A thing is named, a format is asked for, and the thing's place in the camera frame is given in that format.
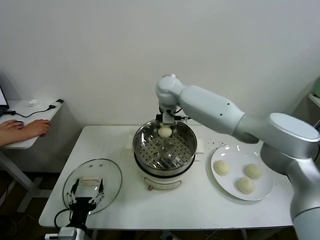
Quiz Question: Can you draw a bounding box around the white electric cooking pot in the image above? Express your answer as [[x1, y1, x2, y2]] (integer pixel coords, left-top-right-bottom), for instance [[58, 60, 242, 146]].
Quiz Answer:
[[124, 134, 206, 193]]

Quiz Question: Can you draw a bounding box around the white round plate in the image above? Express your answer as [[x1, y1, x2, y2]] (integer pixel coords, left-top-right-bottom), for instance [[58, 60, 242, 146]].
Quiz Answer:
[[210, 144, 275, 201]]

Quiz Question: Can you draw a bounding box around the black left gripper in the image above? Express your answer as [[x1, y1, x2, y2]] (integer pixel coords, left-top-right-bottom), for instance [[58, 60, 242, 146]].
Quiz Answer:
[[66, 178, 105, 228]]

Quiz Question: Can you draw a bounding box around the white shelf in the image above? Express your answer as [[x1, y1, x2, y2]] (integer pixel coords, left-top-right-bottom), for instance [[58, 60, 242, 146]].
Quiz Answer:
[[307, 91, 320, 108]]

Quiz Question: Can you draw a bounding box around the black cable with adapter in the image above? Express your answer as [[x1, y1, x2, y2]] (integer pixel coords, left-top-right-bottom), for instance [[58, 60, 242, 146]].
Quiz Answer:
[[4, 99, 65, 118]]

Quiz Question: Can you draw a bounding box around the white side desk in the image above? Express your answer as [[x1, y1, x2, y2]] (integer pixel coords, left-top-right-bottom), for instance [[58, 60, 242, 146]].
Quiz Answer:
[[0, 99, 64, 213]]

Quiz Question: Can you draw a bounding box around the black laptop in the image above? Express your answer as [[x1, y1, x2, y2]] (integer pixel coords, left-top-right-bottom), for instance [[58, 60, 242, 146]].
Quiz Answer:
[[0, 83, 10, 116]]

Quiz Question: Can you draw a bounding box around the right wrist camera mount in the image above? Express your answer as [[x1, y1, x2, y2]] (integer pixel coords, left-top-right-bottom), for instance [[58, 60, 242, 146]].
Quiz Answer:
[[162, 111, 177, 125]]

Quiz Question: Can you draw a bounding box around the white steamed baozi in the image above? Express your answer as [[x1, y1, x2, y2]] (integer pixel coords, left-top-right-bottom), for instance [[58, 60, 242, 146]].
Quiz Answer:
[[244, 163, 263, 180], [157, 126, 173, 138], [214, 160, 230, 176], [236, 176, 256, 195]]

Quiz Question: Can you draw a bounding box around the person bare forearm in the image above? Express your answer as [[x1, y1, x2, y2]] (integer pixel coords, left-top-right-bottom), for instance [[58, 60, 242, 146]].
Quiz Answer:
[[0, 129, 28, 148]]

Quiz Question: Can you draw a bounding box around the glass lid with white handle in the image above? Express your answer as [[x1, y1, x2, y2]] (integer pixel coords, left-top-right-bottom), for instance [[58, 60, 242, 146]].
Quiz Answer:
[[62, 158, 123, 216]]

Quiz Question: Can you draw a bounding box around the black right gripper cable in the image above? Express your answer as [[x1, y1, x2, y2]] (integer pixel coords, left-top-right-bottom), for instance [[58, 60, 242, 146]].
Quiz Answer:
[[174, 113, 191, 124]]

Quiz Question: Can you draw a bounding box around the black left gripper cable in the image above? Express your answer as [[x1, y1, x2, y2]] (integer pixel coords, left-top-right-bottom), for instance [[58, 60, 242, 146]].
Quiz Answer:
[[54, 208, 74, 230]]

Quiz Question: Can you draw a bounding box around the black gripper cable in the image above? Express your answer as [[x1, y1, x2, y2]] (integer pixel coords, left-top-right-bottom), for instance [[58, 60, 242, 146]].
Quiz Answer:
[[54, 208, 74, 230], [174, 113, 191, 124]]

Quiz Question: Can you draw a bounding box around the perforated steel steamer basket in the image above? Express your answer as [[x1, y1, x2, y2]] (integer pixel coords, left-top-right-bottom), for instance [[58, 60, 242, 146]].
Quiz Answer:
[[132, 119, 198, 177]]

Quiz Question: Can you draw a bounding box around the pale green object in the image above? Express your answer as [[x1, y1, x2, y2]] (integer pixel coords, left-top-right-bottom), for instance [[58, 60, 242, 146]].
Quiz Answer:
[[312, 76, 320, 99]]

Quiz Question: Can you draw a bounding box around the person bare hand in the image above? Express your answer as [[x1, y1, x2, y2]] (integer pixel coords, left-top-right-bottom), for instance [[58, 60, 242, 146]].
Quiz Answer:
[[0, 120, 25, 135], [23, 119, 53, 138]]

